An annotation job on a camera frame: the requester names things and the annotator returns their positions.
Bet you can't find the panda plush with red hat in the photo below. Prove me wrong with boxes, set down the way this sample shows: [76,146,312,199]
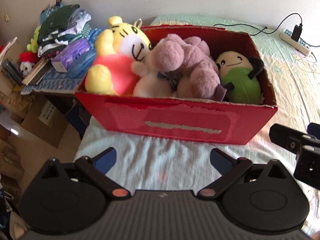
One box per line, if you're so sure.
[19,51,40,77]

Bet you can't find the purple plush toy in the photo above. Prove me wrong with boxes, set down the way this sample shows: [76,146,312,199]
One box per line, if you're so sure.
[146,34,227,102]

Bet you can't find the red cardboard box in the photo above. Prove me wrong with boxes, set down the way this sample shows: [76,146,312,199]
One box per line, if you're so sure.
[74,26,278,146]

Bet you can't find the yellow tiger plush toy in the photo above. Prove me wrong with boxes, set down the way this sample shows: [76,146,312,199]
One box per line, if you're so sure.
[85,16,153,96]

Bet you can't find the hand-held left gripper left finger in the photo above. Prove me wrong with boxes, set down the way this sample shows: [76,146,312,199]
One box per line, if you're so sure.
[41,147,132,200]

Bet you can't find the stack of books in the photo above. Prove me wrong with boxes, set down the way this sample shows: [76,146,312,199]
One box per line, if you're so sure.
[22,58,52,86]

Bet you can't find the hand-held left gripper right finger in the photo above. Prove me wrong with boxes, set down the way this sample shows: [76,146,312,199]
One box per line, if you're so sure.
[199,148,288,200]

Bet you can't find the green plush toy black arms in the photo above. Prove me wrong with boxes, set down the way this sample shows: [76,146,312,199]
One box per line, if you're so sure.
[214,51,266,105]

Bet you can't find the blue plastic case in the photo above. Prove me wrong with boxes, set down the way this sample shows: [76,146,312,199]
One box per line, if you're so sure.
[67,51,97,79]

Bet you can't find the cardboard box with white label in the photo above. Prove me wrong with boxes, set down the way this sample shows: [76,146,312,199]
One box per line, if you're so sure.
[21,97,76,148]

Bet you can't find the white power strip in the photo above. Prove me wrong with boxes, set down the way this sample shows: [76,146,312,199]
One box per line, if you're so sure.
[279,28,313,57]

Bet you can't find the dark blue box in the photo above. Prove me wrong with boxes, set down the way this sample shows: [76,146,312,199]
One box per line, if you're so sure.
[64,99,91,141]

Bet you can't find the pile of folded clothes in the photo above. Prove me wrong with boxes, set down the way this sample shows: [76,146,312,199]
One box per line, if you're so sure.
[37,4,92,58]

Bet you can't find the black charger cable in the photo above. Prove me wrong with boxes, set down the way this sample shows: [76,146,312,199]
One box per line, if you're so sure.
[220,13,303,36]

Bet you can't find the purple tissue packet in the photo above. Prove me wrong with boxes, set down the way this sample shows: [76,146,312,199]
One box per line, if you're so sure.
[51,39,91,73]

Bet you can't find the small green frog plush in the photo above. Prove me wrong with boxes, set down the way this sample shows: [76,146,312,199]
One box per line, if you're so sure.
[27,26,42,52]

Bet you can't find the black charger plug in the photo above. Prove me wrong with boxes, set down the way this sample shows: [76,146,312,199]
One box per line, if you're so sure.
[291,24,303,43]

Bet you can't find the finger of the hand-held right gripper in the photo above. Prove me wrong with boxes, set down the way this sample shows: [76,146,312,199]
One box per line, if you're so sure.
[269,123,320,154]
[307,122,320,140]

